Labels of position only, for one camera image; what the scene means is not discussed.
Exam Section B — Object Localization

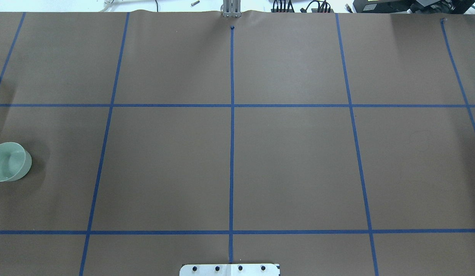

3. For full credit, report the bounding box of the green bowl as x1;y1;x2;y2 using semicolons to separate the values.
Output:
0;142;32;182

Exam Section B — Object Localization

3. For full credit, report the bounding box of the black laptop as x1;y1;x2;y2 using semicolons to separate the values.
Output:
353;0;415;13

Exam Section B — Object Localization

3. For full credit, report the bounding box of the aluminium frame post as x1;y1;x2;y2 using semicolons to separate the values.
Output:
220;0;242;18

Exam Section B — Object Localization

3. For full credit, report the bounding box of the white pedestal column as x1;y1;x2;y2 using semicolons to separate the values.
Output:
179;263;281;276

